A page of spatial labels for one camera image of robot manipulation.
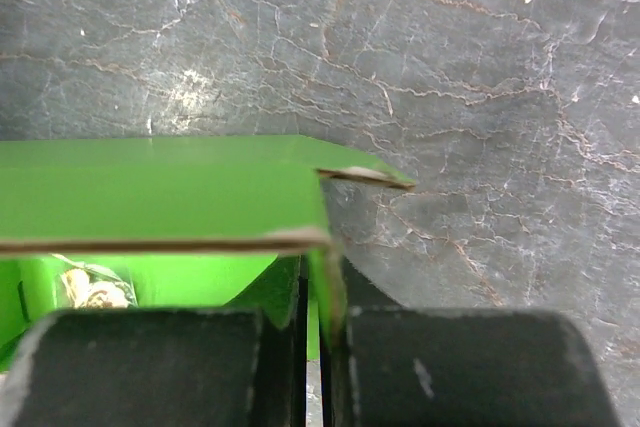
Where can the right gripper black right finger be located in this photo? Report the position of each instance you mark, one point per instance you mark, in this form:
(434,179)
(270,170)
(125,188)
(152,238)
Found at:
(398,366)

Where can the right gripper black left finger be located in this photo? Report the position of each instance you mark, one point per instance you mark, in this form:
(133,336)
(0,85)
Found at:
(239,365)

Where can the green paper box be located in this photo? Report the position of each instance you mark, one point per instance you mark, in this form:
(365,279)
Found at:
(191,221)

